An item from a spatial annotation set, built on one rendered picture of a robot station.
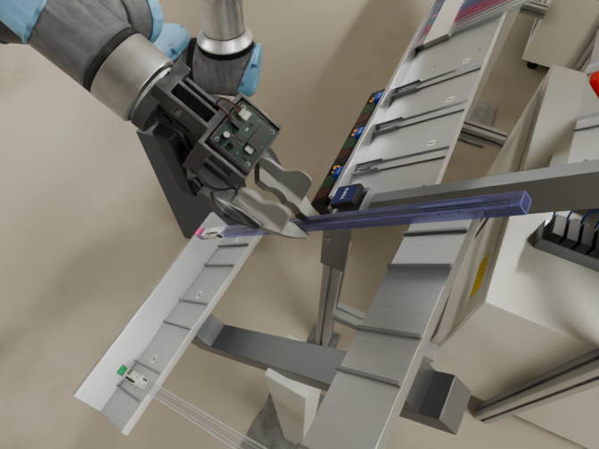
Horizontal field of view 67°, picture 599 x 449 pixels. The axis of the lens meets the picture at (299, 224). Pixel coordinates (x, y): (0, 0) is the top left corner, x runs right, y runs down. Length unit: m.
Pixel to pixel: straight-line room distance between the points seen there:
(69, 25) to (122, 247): 1.29
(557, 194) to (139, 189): 1.47
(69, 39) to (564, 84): 1.12
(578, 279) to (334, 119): 1.22
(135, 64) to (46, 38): 0.08
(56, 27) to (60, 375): 1.26
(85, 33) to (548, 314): 0.83
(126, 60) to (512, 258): 0.76
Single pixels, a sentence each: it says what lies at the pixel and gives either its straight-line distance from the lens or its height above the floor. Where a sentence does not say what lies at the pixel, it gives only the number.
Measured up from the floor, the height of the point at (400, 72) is 0.73.
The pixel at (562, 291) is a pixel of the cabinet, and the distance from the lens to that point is 0.98.
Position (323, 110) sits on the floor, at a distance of 1.97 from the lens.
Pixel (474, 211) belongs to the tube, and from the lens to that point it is 0.36.
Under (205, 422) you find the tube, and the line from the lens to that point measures 0.50.
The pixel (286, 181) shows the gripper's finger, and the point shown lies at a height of 1.01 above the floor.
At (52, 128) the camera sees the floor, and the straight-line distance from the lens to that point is 2.15.
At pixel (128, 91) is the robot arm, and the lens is 0.45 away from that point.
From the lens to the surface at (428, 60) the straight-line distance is 1.06.
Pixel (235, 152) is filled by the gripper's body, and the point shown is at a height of 1.08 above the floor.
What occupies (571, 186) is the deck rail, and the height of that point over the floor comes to 0.97.
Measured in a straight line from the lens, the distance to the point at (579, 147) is 0.65.
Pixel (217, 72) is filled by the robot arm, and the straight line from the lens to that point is 1.02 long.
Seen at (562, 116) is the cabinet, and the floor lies 0.62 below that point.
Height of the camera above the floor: 1.41
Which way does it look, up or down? 60 degrees down
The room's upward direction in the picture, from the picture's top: straight up
